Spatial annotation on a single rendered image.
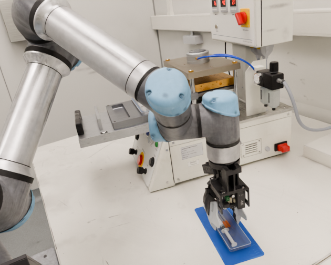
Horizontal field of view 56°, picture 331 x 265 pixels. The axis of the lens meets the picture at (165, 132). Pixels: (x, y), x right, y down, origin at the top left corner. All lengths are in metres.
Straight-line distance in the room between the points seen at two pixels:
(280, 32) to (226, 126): 0.49
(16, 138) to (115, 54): 0.30
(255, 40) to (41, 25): 0.62
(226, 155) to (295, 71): 0.95
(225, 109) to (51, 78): 0.42
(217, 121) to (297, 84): 0.96
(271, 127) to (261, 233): 0.41
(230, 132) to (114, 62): 0.28
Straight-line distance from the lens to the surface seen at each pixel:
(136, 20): 2.58
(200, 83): 1.03
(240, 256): 0.81
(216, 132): 0.66
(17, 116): 0.76
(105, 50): 0.60
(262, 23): 1.03
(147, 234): 0.89
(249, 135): 1.09
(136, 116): 0.99
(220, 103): 0.63
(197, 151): 1.02
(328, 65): 1.45
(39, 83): 0.78
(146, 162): 1.10
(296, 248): 0.84
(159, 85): 0.52
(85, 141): 0.99
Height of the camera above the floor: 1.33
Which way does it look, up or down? 23 degrees down
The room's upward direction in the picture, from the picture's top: 8 degrees counter-clockwise
